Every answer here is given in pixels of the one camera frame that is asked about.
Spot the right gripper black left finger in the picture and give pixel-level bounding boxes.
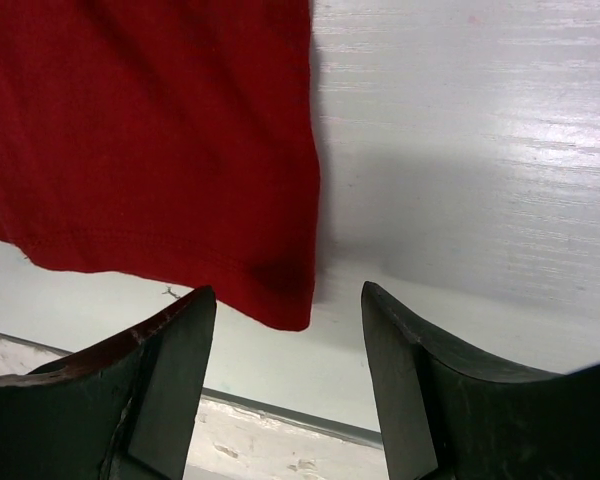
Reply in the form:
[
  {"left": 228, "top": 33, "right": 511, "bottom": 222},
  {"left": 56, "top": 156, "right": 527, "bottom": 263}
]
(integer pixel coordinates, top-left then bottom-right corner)
[{"left": 0, "top": 286, "right": 216, "bottom": 479}]

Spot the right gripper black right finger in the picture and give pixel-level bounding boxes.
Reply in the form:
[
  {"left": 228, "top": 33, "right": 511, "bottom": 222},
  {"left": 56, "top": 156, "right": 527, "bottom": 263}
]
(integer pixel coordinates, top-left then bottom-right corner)
[{"left": 361, "top": 282, "right": 600, "bottom": 480}]

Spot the dark red t shirt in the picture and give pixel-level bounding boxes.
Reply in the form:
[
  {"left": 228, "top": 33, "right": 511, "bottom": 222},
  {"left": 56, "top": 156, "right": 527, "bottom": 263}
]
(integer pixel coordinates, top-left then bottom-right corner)
[{"left": 0, "top": 1, "right": 320, "bottom": 331}]

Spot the aluminium table edge rail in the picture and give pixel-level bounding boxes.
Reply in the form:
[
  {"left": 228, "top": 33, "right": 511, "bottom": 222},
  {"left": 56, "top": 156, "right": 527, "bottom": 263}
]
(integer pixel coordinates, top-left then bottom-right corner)
[{"left": 0, "top": 327, "right": 384, "bottom": 449}]

